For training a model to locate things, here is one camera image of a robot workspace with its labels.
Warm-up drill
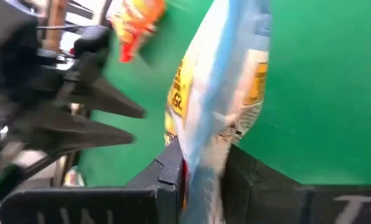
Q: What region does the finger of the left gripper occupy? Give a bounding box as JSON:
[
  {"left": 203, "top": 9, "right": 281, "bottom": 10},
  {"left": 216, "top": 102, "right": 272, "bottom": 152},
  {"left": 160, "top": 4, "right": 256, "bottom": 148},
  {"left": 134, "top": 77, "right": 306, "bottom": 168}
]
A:
[
  {"left": 26, "top": 108, "right": 133, "bottom": 154},
  {"left": 68, "top": 77, "right": 145, "bottom": 119}
]

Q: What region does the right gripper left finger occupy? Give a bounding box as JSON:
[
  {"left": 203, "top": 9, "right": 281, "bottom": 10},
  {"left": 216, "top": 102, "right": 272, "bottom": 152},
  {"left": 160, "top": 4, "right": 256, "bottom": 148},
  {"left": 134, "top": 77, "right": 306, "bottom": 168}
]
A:
[{"left": 0, "top": 139, "right": 185, "bottom": 224}]

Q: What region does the blue-edged Maruchan noodle pack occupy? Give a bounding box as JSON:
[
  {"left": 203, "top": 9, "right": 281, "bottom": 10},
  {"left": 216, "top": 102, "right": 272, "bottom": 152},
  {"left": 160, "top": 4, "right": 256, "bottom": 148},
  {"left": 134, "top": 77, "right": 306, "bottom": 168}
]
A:
[{"left": 163, "top": 0, "right": 272, "bottom": 224}]

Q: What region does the red Maruchan noodle pack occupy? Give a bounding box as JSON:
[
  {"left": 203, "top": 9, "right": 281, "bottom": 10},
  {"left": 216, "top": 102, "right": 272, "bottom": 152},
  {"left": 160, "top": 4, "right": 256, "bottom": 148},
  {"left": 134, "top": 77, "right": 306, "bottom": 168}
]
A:
[{"left": 107, "top": 0, "right": 167, "bottom": 63}]

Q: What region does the green table mat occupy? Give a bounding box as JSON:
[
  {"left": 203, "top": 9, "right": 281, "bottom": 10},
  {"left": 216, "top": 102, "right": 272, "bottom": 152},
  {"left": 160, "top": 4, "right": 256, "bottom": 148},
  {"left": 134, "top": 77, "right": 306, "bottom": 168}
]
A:
[{"left": 78, "top": 0, "right": 371, "bottom": 187}]

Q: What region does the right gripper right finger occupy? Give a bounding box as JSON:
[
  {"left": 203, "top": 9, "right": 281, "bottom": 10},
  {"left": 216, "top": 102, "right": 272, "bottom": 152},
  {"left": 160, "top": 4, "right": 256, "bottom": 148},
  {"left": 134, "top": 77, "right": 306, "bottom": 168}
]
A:
[{"left": 221, "top": 145, "right": 371, "bottom": 224}]

